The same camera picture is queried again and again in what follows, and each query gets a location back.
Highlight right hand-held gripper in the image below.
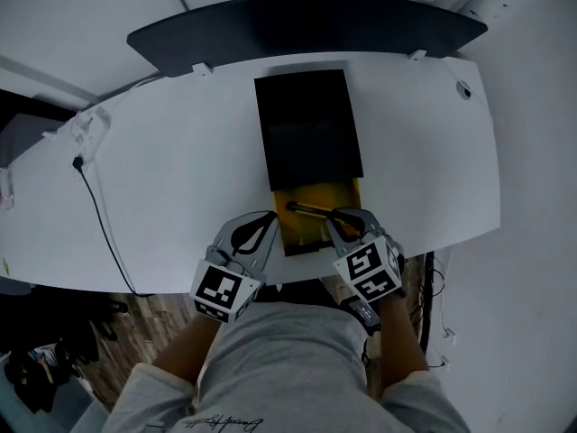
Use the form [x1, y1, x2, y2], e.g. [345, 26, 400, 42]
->
[326, 207, 406, 336]

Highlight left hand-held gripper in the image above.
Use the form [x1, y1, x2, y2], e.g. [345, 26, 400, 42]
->
[188, 209, 280, 324]

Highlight black box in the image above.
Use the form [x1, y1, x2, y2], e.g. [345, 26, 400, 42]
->
[253, 69, 365, 257]

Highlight person's left forearm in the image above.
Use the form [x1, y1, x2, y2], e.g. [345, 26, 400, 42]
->
[152, 316, 224, 385]

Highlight person's right forearm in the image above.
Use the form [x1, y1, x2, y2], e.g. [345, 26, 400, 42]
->
[376, 290, 429, 390]

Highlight person's grey shirt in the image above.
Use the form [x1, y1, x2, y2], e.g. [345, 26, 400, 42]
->
[101, 299, 472, 433]

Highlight white power strip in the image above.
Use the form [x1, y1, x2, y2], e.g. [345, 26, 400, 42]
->
[69, 108, 112, 161]

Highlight large dark desk partition screen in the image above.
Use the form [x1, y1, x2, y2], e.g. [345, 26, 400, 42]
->
[125, 0, 490, 79]

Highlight dark clutter pile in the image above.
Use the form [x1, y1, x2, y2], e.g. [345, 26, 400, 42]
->
[0, 286, 132, 414]

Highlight small dark desk partition screen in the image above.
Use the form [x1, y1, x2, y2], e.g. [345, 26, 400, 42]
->
[0, 113, 69, 169]

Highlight black floor cables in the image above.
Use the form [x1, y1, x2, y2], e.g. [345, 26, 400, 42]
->
[408, 250, 447, 369]

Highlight black power cable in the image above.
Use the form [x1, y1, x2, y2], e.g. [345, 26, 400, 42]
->
[71, 154, 142, 295]

